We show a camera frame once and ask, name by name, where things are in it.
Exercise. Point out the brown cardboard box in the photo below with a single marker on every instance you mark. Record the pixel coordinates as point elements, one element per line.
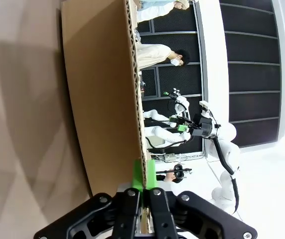
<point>102,99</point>

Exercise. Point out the black stereo camera device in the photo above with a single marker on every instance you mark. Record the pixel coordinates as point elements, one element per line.
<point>178,173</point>

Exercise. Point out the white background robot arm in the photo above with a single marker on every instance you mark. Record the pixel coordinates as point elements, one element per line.
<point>180,107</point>
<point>162,133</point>

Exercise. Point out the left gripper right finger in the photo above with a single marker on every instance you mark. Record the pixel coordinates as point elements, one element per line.
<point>182,216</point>

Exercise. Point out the person in pale mint shirt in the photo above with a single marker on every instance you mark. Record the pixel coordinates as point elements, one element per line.
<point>157,7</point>

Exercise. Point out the white power strip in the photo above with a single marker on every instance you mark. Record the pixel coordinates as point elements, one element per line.
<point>170,157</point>

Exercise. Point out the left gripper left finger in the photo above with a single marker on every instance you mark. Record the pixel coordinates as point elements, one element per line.
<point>107,216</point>

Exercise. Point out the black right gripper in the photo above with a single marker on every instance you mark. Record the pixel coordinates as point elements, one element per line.
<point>207,128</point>

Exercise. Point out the person in beige top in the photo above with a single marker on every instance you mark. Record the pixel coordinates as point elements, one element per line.
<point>155,56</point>

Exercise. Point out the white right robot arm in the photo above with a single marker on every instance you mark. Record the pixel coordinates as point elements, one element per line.
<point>228,152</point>

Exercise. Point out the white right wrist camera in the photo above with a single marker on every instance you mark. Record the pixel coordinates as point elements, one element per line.
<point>204,108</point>

